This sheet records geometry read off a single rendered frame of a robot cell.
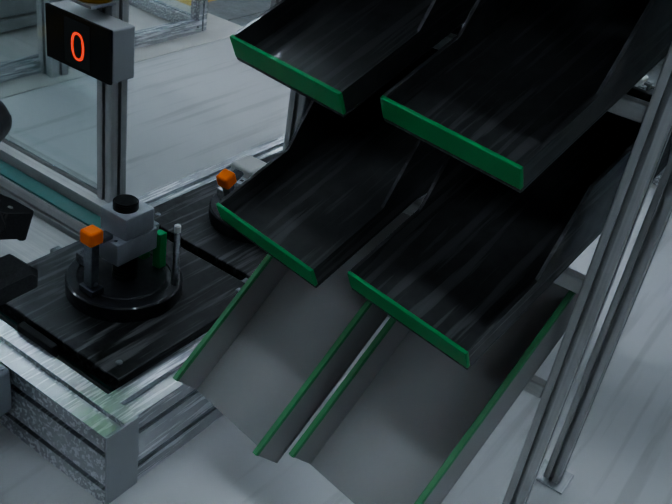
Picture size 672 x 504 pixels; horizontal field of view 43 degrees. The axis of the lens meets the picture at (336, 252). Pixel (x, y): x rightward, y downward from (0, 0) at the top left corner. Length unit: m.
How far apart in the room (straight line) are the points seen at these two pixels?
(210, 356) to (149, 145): 0.84
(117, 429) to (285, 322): 0.20
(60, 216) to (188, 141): 0.47
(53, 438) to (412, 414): 0.40
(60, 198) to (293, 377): 0.58
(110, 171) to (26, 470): 0.45
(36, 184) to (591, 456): 0.88
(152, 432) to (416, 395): 0.31
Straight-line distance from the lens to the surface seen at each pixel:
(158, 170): 1.59
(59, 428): 0.97
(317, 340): 0.86
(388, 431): 0.83
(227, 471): 1.01
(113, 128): 1.23
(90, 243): 1.00
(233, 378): 0.90
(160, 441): 1.00
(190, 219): 1.23
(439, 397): 0.82
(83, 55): 1.15
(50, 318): 1.04
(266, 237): 0.75
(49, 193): 1.33
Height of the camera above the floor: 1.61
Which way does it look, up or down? 32 degrees down
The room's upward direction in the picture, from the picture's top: 10 degrees clockwise
